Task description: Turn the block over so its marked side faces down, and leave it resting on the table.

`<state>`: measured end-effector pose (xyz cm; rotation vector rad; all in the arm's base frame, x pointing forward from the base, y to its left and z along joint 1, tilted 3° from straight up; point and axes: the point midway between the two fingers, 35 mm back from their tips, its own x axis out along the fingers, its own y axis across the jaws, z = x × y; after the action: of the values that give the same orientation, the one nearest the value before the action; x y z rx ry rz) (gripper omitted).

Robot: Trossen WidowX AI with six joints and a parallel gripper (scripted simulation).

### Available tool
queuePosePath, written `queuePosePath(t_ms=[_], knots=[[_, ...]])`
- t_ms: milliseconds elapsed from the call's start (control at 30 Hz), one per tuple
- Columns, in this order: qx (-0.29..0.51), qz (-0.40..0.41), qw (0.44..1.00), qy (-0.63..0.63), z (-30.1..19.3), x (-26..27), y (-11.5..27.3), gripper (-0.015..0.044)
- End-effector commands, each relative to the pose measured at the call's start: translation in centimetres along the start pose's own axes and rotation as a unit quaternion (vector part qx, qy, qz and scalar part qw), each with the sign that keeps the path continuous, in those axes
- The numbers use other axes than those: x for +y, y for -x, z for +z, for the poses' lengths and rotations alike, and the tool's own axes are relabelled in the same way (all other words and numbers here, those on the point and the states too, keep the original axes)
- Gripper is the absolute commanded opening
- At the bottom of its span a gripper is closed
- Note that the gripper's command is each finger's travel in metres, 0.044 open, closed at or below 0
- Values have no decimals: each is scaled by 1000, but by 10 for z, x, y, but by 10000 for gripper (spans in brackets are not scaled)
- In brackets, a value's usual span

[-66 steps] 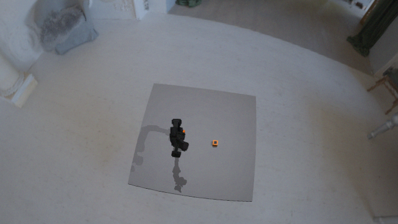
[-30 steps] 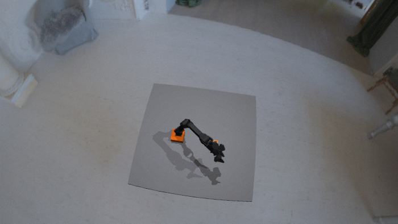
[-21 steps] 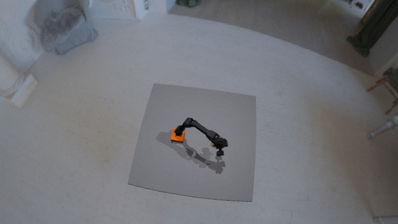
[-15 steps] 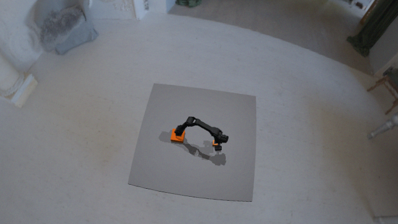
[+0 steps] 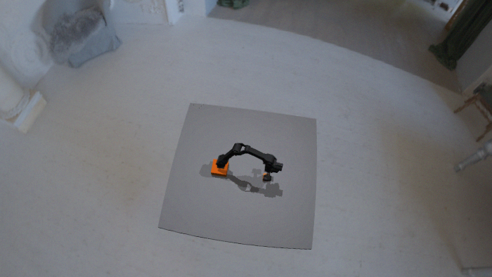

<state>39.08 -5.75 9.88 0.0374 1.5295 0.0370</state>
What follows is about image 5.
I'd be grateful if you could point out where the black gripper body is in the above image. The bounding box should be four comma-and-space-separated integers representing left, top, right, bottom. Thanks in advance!
264, 166, 272, 181

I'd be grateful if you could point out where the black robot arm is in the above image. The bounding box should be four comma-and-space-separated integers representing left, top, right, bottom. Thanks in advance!
216, 143, 283, 173

